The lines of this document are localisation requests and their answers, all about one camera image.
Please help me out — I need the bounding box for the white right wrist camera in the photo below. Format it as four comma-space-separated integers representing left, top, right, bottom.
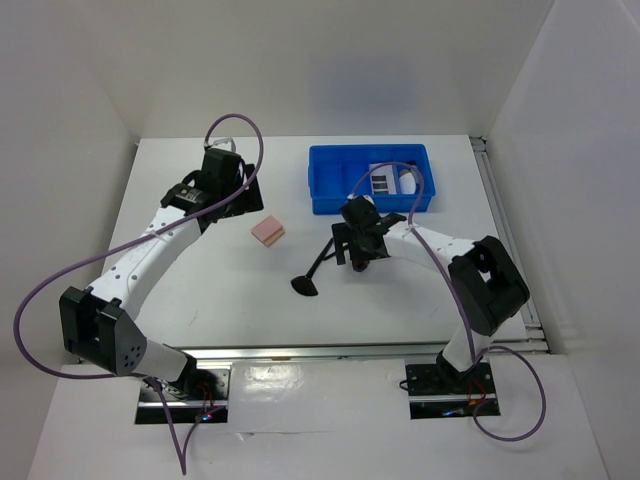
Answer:
349, 194, 375, 206

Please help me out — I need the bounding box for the aluminium front rail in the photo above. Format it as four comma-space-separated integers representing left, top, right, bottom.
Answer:
79, 339, 551, 366

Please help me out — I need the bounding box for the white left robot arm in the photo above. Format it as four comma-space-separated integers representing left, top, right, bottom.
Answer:
59, 147, 264, 399

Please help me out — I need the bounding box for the short brown kabuki brush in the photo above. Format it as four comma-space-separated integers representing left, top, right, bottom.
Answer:
351, 259, 370, 273

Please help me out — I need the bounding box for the black fan makeup brush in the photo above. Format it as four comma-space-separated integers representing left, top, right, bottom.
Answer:
291, 239, 334, 297

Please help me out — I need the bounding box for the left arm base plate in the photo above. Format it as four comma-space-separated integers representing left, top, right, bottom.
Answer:
134, 362, 232, 425

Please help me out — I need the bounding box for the aluminium rail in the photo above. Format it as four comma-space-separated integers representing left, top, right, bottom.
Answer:
469, 136, 551, 354
79, 339, 551, 366

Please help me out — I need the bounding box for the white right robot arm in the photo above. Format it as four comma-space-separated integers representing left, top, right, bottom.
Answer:
331, 196, 530, 392

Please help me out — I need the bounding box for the aluminium right side rail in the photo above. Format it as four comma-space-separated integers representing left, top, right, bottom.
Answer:
469, 136, 551, 354

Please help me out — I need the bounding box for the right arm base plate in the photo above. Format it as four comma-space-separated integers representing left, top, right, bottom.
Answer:
398, 362, 501, 420

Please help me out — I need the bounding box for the blue plastic organizer bin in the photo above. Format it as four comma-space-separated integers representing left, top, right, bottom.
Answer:
308, 144, 436, 215

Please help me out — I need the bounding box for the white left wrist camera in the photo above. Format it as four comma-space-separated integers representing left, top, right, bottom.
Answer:
203, 137, 237, 153

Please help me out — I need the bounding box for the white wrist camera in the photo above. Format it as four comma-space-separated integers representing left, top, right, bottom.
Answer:
203, 137, 237, 153
349, 194, 375, 206

